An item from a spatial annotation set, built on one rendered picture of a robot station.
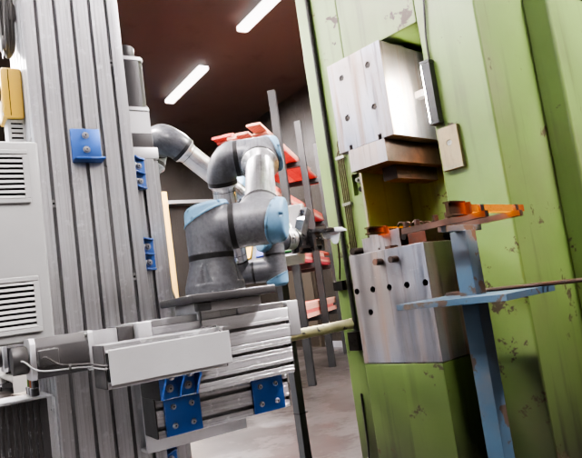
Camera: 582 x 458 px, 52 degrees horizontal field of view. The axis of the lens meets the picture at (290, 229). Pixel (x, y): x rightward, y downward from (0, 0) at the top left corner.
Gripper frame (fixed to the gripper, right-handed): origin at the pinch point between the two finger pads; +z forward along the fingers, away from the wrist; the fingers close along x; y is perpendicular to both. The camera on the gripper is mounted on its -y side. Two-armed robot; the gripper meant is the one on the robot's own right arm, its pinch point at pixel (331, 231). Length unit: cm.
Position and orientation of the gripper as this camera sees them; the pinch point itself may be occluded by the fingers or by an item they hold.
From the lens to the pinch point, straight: 221.9
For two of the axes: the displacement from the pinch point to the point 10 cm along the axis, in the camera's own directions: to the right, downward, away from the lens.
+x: 6.6, -1.7, -7.3
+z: 7.4, -0.3, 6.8
